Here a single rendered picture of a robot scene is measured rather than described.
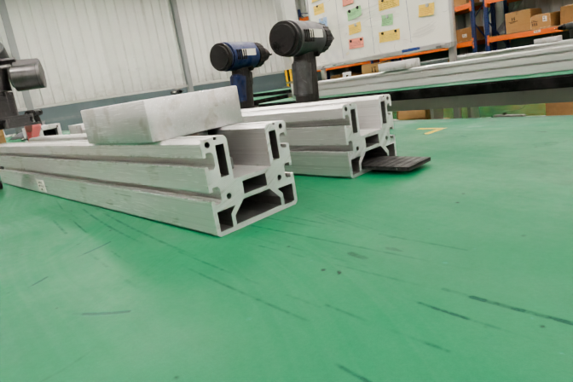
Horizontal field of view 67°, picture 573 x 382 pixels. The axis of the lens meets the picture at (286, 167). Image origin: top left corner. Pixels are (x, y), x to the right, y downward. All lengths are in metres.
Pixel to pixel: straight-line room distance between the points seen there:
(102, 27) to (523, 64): 11.68
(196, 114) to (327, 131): 0.16
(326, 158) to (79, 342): 0.34
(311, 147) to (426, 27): 3.08
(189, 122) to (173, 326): 0.23
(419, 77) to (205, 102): 1.71
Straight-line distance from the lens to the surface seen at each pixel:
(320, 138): 0.52
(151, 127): 0.42
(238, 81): 0.96
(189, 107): 0.44
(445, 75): 2.05
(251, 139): 0.43
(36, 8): 12.56
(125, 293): 0.32
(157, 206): 0.46
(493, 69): 1.95
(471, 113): 4.82
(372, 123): 0.56
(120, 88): 12.68
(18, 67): 1.15
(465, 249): 0.30
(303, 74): 0.77
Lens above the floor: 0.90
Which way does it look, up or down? 11 degrees down
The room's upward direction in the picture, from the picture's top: 9 degrees counter-clockwise
